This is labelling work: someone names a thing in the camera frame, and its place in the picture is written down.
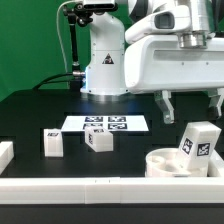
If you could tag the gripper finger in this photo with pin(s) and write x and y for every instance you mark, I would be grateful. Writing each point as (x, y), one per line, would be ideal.
(216, 100)
(162, 99)

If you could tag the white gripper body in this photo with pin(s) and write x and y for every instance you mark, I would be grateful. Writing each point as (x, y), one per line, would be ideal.
(173, 48)

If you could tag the white round stool seat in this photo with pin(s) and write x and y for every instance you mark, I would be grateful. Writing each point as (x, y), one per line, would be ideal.
(161, 163)

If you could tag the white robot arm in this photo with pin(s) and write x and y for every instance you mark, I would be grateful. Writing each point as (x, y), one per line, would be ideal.
(111, 19)

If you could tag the white marker sheet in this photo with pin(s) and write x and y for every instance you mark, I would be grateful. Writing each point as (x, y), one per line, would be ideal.
(130, 123)

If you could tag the white U-shaped fence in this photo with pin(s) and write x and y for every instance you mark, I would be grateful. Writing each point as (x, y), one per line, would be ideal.
(208, 189)

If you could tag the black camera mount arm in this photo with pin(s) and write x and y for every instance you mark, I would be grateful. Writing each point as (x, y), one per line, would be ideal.
(76, 16)

